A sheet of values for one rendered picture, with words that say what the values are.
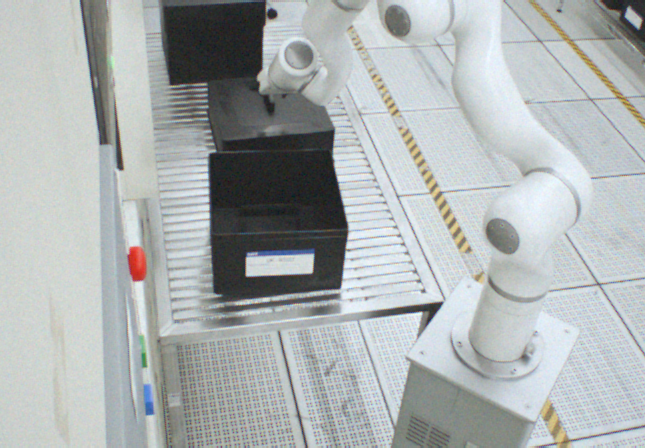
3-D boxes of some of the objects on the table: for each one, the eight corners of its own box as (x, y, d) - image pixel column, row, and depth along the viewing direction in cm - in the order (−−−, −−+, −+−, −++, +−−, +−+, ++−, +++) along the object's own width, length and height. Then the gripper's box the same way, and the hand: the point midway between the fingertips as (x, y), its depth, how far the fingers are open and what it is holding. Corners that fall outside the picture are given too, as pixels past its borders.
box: (265, 79, 228) (267, 0, 211) (168, 87, 222) (162, 6, 205) (248, 34, 249) (249, -41, 232) (159, 40, 242) (153, -36, 225)
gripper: (251, 92, 172) (241, 110, 190) (324, 88, 176) (307, 105, 193) (247, 60, 172) (238, 80, 190) (320, 56, 176) (304, 76, 194)
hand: (274, 91), depth 190 cm, fingers open, 4 cm apart
